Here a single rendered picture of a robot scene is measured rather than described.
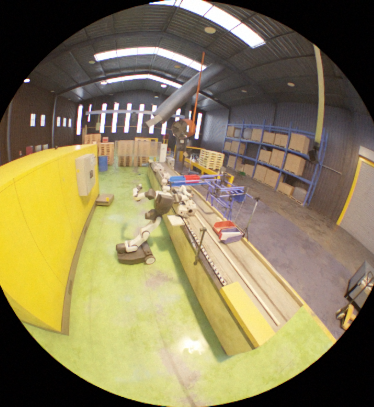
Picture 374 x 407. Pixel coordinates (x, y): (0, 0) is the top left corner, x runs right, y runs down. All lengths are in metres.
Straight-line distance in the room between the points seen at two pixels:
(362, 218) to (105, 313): 11.95
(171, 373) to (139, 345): 0.55
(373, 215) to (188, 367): 11.11
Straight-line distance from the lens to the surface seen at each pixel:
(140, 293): 2.33
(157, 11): 10.13
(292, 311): 1.96
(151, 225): 2.35
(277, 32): 9.33
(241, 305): 1.49
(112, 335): 2.19
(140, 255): 2.56
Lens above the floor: 2.08
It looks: 26 degrees down
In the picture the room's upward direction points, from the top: 9 degrees clockwise
